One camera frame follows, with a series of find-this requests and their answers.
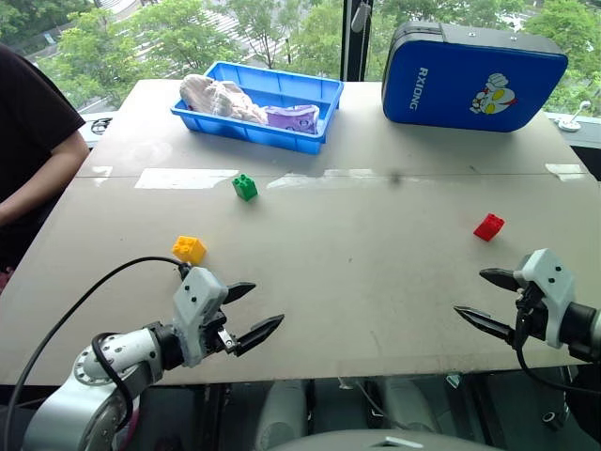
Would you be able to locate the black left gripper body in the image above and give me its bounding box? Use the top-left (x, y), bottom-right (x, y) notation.
top-left (198, 310), bottom-right (241, 363)

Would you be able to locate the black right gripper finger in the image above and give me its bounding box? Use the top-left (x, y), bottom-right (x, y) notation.
top-left (453, 305), bottom-right (516, 344)
top-left (479, 267), bottom-right (520, 291)

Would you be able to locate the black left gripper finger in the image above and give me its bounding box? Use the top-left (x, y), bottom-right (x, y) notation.
top-left (221, 281), bottom-right (257, 309)
top-left (232, 314), bottom-right (285, 357)

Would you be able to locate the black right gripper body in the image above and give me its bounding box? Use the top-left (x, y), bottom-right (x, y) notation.
top-left (513, 283), bottom-right (549, 347)

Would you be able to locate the red toy brick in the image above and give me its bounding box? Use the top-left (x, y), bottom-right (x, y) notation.
top-left (472, 212), bottom-right (506, 243)

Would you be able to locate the yellow toy brick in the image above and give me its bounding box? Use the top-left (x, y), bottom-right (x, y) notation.
top-left (171, 234), bottom-right (208, 266)

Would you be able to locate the grey rounded robot leg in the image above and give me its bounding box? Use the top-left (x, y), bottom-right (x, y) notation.
top-left (378, 375), bottom-right (440, 434)
top-left (254, 379), bottom-right (312, 451)

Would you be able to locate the green toy brick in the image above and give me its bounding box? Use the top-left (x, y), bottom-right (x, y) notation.
top-left (231, 173), bottom-right (259, 203)

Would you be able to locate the grey robot torso top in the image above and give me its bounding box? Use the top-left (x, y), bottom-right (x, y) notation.
top-left (270, 428), bottom-right (501, 451)

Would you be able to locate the purple printed packet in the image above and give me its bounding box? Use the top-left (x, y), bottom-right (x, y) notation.
top-left (264, 103), bottom-right (321, 136)

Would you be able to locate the white crumpled cloth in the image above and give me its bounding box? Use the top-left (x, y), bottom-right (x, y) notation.
top-left (178, 73), bottom-right (270, 127)

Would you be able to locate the blue hard case with cartoon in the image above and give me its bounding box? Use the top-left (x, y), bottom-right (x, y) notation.
top-left (380, 20), bottom-right (570, 134)

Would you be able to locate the blue plastic bin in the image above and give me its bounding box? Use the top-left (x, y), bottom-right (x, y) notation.
top-left (169, 60), bottom-right (346, 156)

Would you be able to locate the person in dark shirt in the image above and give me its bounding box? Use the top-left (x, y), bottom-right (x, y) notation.
top-left (0, 43), bottom-right (91, 288)

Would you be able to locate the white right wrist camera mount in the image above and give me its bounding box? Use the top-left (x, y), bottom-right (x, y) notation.
top-left (513, 248), bottom-right (577, 350)

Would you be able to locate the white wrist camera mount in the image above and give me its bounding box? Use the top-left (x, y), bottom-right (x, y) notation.
top-left (172, 266), bottom-right (230, 368)
top-left (513, 248), bottom-right (577, 350)

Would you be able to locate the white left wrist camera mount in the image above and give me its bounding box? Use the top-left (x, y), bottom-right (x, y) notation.
top-left (172, 266), bottom-right (230, 368)

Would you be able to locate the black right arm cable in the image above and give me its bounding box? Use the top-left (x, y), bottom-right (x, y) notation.
top-left (515, 300), bottom-right (601, 397)

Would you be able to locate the white window handle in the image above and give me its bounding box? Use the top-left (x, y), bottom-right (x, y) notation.
top-left (557, 100), bottom-right (593, 133)

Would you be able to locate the dark window frame post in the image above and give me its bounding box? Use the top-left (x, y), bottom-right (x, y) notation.
top-left (342, 0), bottom-right (382, 82)

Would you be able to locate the grey blind cord pull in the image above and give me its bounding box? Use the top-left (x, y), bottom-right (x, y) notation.
top-left (351, 0), bottom-right (371, 34)

